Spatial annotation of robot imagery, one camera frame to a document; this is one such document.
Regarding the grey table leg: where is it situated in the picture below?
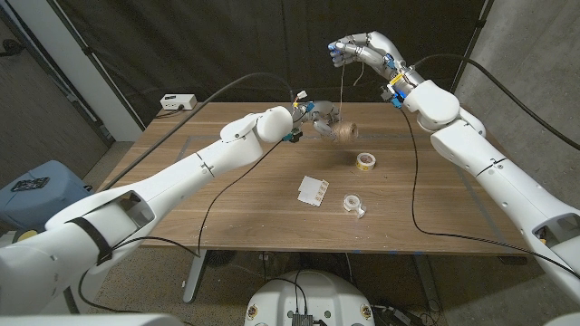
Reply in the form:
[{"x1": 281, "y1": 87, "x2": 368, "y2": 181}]
[
  {"x1": 182, "y1": 248, "x2": 209, "y2": 304},
  {"x1": 414, "y1": 253, "x2": 443, "y2": 313}
]

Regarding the thin black torso cable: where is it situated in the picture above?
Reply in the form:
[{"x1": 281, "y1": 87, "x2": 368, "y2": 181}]
[{"x1": 266, "y1": 270, "x2": 309, "y2": 316}]

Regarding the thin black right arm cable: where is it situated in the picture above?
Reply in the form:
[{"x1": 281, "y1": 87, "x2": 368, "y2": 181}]
[{"x1": 397, "y1": 106, "x2": 580, "y2": 280}]

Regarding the black backdrop curtain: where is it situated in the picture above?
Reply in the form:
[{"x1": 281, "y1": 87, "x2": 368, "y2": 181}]
[{"x1": 47, "y1": 0, "x2": 495, "y2": 129}]

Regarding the black socket box cable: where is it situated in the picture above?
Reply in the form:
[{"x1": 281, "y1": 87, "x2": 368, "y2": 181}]
[{"x1": 155, "y1": 104, "x2": 186, "y2": 120}]

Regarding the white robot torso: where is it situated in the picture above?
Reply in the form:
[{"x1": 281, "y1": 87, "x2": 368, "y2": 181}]
[{"x1": 244, "y1": 270, "x2": 376, "y2": 326}]

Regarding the floor power strip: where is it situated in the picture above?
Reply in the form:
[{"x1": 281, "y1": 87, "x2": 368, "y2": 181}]
[{"x1": 371, "y1": 305, "x2": 425, "y2": 326}]

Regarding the black backdrop stand pole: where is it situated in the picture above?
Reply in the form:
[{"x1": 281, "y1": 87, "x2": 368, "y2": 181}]
[
  {"x1": 44, "y1": 0, "x2": 149, "y2": 132},
  {"x1": 446, "y1": 0, "x2": 495, "y2": 104}
]

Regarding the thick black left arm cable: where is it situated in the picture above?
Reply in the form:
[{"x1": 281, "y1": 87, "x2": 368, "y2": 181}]
[{"x1": 97, "y1": 72, "x2": 296, "y2": 192}]

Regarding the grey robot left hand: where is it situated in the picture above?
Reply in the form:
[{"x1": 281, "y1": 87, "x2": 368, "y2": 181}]
[{"x1": 285, "y1": 100, "x2": 342, "y2": 144}]

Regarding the white yellow sticker roll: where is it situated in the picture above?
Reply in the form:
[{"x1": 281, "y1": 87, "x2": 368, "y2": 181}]
[{"x1": 355, "y1": 152, "x2": 378, "y2": 172}]

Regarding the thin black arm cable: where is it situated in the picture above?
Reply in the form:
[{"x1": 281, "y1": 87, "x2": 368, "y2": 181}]
[
  {"x1": 397, "y1": 106, "x2": 580, "y2": 280},
  {"x1": 77, "y1": 139, "x2": 285, "y2": 318}
]

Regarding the yellow black shoe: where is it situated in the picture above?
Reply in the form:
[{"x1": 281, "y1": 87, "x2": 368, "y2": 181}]
[{"x1": 13, "y1": 229, "x2": 40, "y2": 244}]

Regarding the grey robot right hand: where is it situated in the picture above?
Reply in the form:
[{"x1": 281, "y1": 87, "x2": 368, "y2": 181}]
[{"x1": 327, "y1": 30, "x2": 426, "y2": 109}]

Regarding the clear tape roll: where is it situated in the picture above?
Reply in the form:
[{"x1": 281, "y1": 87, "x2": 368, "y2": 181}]
[{"x1": 342, "y1": 193, "x2": 368, "y2": 220}]

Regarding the black wall rail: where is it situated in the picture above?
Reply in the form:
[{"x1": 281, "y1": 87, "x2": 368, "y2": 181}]
[{"x1": 0, "y1": 4, "x2": 114, "y2": 147}]

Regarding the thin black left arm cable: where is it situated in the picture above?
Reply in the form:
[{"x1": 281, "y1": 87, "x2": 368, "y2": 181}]
[{"x1": 77, "y1": 139, "x2": 285, "y2": 318}]

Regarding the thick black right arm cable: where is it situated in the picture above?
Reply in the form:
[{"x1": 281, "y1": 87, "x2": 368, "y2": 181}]
[{"x1": 412, "y1": 53, "x2": 580, "y2": 152}]

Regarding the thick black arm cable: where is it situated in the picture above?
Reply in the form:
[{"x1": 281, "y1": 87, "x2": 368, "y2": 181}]
[
  {"x1": 412, "y1": 53, "x2": 580, "y2": 152},
  {"x1": 97, "y1": 72, "x2": 296, "y2": 192}
]

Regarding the brown twine strand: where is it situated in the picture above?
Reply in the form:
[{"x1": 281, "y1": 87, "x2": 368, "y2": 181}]
[{"x1": 338, "y1": 61, "x2": 366, "y2": 124}]

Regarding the white power socket box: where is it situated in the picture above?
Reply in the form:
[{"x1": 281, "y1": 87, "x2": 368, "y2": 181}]
[{"x1": 159, "y1": 93, "x2": 198, "y2": 111}]

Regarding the white sticker sheet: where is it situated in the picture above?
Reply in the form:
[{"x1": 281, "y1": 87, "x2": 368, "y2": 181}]
[{"x1": 296, "y1": 175, "x2": 331, "y2": 208}]

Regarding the black wall hook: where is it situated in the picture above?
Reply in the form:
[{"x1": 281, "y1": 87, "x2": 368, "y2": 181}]
[{"x1": 0, "y1": 38, "x2": 26, "y2": 58}]

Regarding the brown twine spool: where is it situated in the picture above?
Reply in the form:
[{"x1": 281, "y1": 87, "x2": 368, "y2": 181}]
[{"x1": 331, "y1": 120, "x2": 360, "y2": 145}]

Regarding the blue chair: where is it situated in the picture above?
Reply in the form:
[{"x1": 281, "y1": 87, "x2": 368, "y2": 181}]
[{"x1": 0, "y1": 159, "x2": 94, "y2": 230}]

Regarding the black flat device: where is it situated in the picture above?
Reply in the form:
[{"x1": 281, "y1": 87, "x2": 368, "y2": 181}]
[{"x1": 11, "y1": 177, "x2": 51, "y2": 193}]

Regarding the black torso connector box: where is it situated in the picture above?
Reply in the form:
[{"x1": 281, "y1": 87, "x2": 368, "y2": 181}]
[{"x1": 291, "y1": 312, "x2": 328, "y2": 326}]

